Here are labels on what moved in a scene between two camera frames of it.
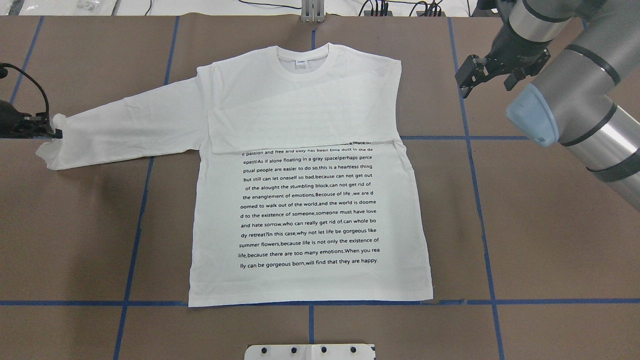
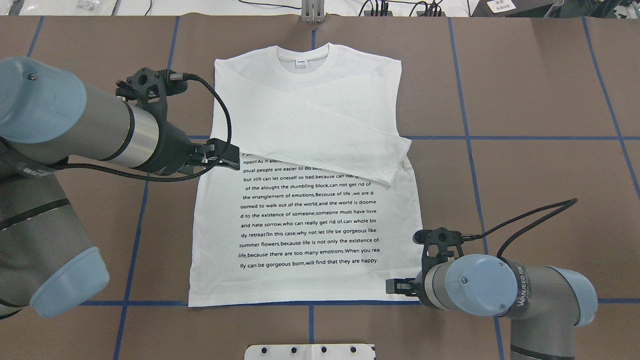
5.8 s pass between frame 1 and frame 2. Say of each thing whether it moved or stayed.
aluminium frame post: stayed
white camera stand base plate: stayed
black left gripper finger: moved
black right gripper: moved
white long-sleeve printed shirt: stayed
